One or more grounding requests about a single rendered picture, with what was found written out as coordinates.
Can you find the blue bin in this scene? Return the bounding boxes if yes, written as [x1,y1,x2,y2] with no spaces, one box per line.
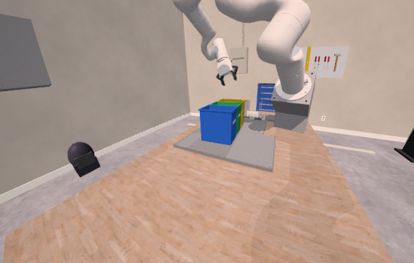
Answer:
[199,105,238,145]

